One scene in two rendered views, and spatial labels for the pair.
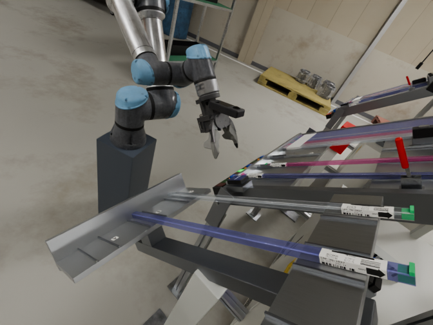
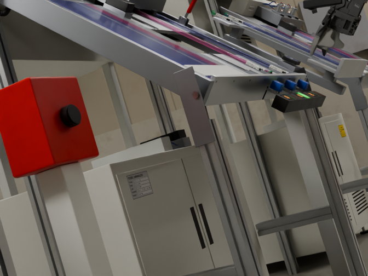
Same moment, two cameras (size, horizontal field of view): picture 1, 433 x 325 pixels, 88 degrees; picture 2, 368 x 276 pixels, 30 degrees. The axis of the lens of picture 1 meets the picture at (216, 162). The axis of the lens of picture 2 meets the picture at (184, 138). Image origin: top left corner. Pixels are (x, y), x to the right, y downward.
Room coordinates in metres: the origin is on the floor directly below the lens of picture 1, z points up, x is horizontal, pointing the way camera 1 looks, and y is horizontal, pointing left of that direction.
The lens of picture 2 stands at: (2.65, -0.41, 0.53)
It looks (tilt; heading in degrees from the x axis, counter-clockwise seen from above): 3 degrees up; 182
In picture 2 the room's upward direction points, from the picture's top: 17 degrees counter-clockwise
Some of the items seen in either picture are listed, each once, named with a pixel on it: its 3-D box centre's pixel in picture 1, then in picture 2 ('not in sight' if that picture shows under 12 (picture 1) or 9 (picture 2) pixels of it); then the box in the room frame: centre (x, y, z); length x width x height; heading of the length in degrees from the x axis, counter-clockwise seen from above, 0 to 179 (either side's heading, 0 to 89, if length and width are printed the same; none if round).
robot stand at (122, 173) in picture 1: (124, 180); not in sight; (0.75, 0.40, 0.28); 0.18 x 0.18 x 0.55; 84
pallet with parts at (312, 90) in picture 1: (298, 83); not in sight; (4.48, -0.83, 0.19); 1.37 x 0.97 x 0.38; 84
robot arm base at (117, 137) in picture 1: (129, 129); not in sight; (0.75, 0.40, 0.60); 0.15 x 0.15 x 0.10
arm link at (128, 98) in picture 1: (133, 106); not in sight; (0.76, 0.40, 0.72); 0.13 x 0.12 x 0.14; 142
